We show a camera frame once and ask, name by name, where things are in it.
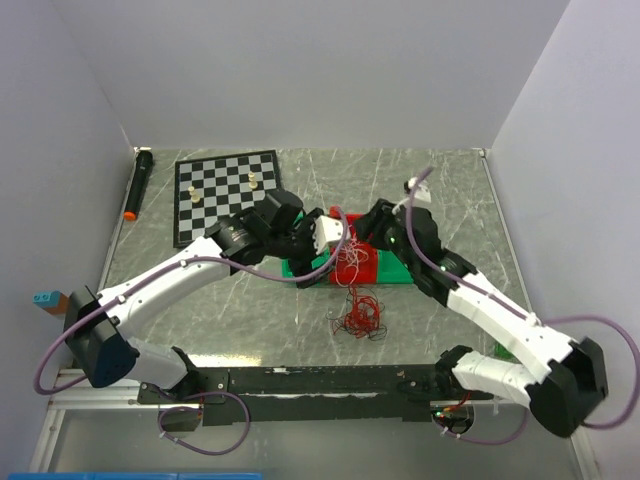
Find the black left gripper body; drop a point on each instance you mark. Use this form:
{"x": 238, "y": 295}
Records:
{"x": 297, "y": 245}

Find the small green clip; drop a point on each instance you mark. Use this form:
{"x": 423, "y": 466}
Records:
{"x": 500, "y": 352}

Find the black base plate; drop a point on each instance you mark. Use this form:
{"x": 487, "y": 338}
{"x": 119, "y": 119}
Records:
{"x": 299, "y": 393}

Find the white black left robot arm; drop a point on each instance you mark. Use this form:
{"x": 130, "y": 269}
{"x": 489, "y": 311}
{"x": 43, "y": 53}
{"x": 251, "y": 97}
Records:
{"x": 103, "y": 327}

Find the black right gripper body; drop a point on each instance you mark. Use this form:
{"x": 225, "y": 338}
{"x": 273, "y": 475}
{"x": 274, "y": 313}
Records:
{"x": 386, "y": 234}

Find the aluminium rail frame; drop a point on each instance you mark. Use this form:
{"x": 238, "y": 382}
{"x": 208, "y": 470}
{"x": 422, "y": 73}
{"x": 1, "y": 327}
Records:
{"x": 127, "y": 427}

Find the black white chessboard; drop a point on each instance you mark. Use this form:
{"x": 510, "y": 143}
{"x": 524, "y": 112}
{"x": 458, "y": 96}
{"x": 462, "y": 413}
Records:
{"x": 223, "y": 185}

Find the black marker orange cap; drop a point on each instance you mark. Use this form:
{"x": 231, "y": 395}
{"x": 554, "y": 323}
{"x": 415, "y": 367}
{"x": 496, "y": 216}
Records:
{"x": 144, "y": 164}

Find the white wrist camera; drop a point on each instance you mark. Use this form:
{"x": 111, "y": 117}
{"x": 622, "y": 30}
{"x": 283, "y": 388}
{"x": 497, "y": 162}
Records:
{"x": 421, "y": 192}
{"x": 330, "y": 231}

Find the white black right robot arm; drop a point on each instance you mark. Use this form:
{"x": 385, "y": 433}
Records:
{"x": 559, "y": 379}

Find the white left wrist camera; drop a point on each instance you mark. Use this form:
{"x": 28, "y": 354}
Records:
{"x": 330, "y": 231}

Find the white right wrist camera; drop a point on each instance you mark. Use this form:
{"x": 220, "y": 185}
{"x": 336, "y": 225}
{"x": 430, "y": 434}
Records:
{"x": 421, "y": 192}

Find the blue brown block tower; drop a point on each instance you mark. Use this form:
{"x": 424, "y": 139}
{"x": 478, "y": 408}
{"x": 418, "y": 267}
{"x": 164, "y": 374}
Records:
{"x": 53, "y": 302}

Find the cream chess pawn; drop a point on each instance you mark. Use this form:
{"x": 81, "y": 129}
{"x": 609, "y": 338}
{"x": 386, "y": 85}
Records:
{"x": 194, "y": 195}
{"x": 253, "y": 183}

